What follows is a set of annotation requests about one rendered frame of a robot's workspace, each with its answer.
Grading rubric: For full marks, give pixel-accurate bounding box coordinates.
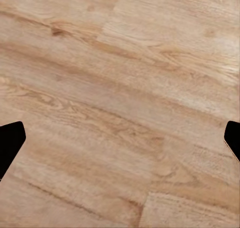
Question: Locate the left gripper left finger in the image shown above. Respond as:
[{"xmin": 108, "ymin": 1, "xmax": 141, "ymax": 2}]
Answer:
[{"xmin": 0, "ymin": 121, "xmax": 26, "ymax": 181}]

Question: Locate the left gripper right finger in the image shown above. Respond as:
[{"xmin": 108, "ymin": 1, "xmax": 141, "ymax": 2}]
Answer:
[{"xmin": 224, "ymin": 120, "xmax": 240, "ymax": 161}]

